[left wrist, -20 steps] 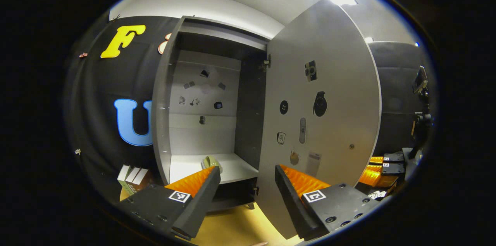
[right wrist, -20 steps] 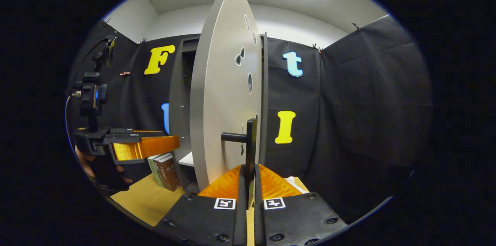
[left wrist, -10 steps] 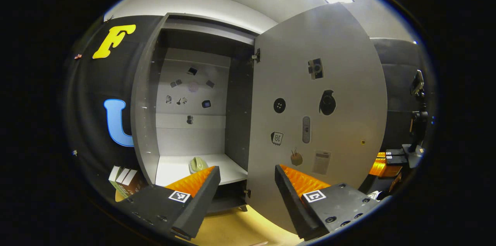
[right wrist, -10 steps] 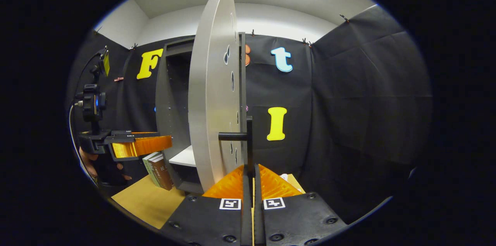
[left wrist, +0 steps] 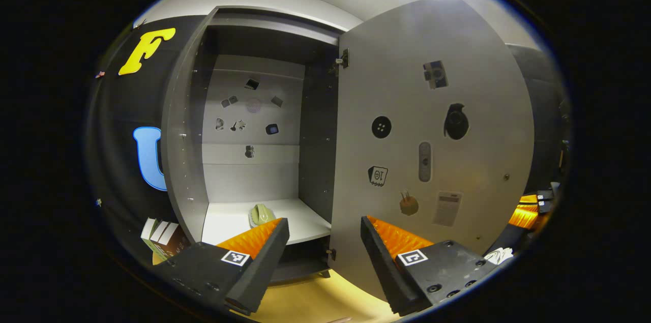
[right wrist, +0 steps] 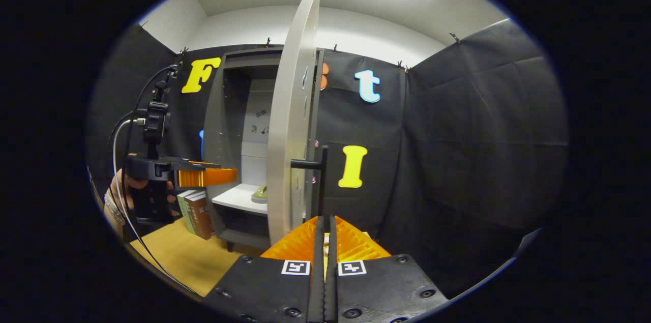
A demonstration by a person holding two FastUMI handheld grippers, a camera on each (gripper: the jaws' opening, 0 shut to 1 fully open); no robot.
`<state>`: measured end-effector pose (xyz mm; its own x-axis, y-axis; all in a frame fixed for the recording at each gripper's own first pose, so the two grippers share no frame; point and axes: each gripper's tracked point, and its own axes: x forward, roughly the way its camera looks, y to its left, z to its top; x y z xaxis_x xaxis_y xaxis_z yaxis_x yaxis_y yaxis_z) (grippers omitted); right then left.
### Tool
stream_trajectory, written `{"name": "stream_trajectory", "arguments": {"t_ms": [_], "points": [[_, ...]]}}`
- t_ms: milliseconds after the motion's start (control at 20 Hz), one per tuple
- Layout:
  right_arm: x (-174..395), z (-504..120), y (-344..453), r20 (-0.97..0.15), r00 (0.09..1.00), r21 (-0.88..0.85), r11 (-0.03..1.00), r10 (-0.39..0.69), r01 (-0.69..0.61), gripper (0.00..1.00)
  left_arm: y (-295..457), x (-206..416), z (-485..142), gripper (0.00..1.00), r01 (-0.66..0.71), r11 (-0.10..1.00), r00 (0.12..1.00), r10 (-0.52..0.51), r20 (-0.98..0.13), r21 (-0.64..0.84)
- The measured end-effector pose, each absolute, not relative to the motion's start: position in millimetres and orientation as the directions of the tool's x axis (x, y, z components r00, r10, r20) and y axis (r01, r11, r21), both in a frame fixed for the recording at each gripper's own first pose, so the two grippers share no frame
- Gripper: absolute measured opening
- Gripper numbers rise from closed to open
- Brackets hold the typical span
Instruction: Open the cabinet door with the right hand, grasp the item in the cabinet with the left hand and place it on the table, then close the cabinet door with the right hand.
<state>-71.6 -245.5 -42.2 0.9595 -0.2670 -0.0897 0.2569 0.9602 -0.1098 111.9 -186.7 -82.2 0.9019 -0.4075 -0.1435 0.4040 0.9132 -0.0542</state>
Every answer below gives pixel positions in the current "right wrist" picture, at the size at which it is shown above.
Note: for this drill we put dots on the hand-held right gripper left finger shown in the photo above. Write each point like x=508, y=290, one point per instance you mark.
x=316, y=292

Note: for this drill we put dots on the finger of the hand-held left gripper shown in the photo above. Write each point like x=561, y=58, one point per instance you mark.
x=213, y=177
x=198, y=164

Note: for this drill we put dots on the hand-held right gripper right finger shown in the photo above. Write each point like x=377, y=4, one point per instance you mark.
x=331, y=292

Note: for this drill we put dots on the grey cabinet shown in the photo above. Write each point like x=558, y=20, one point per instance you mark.
x=234, y=109

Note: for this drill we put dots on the white cabinet door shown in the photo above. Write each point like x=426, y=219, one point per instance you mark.
x=292, y=109

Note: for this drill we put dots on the brown book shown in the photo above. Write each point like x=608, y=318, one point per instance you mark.
x=201, y=216

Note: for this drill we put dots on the black backdrop cloth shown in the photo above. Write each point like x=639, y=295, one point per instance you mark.
x=457, y=135

